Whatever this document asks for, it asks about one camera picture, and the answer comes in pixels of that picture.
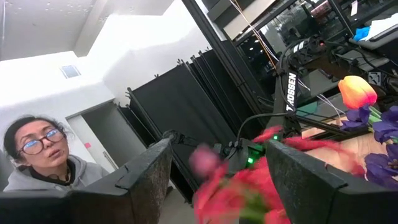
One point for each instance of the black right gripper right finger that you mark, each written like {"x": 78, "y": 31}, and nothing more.
{"x": 326, "y": 205}

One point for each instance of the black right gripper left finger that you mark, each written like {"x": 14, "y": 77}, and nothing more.
{"x": 109, "y": 208}

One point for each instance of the purple artificial flower bunch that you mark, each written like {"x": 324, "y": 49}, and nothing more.
{"x": 382, "y": 165}

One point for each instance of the red artificial flower bunch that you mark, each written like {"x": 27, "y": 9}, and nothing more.
{"x": 248, "y": 193}

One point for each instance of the green flower stem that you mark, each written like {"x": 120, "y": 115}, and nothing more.
{"x": 356, "y": 91}

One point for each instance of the person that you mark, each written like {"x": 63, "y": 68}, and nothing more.
{"x": 81, "y": 174}

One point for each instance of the grey door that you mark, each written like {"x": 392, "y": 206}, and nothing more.
{"x": 115, "y": 133}

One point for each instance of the person's eyeglasses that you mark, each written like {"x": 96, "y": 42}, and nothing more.
{"x": 31, "y": 147}

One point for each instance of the black folding partition panels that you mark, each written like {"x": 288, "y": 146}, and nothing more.
{"x": 174, "y": 102}

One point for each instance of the grey desk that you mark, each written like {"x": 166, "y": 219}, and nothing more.
{"x": 367, "y": 45}

